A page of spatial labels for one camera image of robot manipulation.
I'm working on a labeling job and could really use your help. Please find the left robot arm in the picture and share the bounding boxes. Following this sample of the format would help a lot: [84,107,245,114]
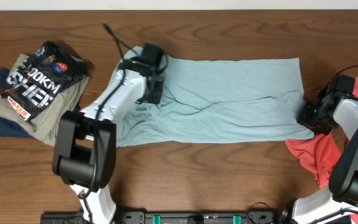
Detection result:
[40,57,163,223]

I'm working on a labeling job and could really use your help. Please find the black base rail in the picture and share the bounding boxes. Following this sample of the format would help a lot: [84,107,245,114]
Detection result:
[40,202,352,224]

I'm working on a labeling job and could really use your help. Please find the red t-shirt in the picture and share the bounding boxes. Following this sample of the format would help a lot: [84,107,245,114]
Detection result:
[285,77,358,223]

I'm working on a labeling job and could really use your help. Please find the khaki folded garment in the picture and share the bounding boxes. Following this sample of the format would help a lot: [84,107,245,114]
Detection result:
[0,54,89,146]

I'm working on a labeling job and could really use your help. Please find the black printed folded shirt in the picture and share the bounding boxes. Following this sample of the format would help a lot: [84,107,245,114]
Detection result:
[0,41,87,121]

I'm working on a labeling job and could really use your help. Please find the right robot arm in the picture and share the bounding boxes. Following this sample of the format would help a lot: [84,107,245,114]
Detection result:
[290,91,358,223]

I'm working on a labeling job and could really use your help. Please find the navy blue folded garment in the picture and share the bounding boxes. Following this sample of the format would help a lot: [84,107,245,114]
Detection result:
[0,68,81,139]

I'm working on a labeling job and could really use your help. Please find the light blue t-shirt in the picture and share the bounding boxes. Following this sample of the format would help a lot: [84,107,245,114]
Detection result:
[117,57,313,147]

